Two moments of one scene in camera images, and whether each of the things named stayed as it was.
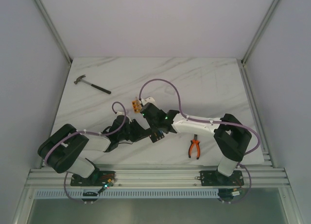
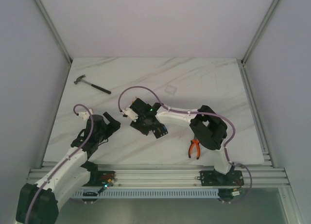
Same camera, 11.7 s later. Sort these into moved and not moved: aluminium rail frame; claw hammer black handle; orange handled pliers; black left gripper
Moved: black left gripper
Not moved: claw hammer black handle; aluminium rail frame; orange handled pliers
